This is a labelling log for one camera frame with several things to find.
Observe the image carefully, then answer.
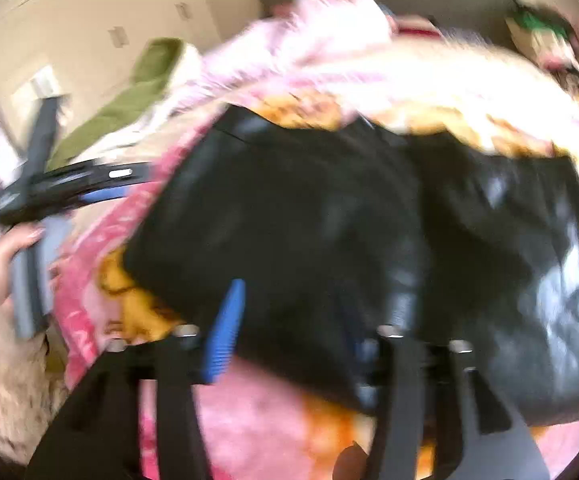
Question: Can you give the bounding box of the pink cartoon printed blanket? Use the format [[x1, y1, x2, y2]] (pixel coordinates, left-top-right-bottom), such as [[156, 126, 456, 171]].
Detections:
[[52, 67, 579, 480]]

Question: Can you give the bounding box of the person's left hand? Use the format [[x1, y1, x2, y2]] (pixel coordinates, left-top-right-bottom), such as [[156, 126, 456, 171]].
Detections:
[[0, 222, 57, 323]]

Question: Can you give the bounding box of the dark red cloth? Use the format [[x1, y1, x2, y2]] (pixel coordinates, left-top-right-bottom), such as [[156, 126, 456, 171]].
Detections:
[[392, 14, 443, 38]]

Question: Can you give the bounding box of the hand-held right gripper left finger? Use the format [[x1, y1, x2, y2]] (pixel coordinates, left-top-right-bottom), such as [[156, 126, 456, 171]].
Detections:
[[24, 279, 246, 480]]

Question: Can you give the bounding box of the person's left forearm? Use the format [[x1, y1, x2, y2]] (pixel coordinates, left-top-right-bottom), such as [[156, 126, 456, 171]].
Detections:
[[0, 265, 70, 463]]

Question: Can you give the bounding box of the green and white blanket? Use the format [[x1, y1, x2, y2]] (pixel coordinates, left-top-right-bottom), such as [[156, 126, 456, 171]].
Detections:
[[44, 37, 202, 171]]

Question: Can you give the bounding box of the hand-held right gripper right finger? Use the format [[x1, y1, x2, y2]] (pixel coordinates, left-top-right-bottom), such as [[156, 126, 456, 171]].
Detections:
[[357, 325, 551, 480]]

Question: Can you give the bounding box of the pile of folded clothes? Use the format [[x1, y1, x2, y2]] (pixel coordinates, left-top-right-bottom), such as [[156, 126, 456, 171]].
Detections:
[[507, 5, 579, 126]]

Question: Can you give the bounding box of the beige bedspread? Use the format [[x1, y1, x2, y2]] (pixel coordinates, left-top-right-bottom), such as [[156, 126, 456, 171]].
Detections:
[[319, 45, 579, 126]]

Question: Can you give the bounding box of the cream wardrobe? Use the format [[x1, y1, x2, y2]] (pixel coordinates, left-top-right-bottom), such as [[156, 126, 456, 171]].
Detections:
[[0, 0, 220, 171]]

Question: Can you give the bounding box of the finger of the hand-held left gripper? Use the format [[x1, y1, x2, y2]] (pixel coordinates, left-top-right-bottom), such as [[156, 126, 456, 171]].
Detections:
[[29, 160, 152, 223]]

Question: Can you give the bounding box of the pink quilt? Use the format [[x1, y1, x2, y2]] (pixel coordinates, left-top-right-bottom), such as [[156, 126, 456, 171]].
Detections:
[[179, 0, 395, 106]]

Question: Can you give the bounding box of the black leather jacket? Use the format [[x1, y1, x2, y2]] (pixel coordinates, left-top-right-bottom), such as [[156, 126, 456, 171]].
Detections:
[[122, 102, 579, 426]]

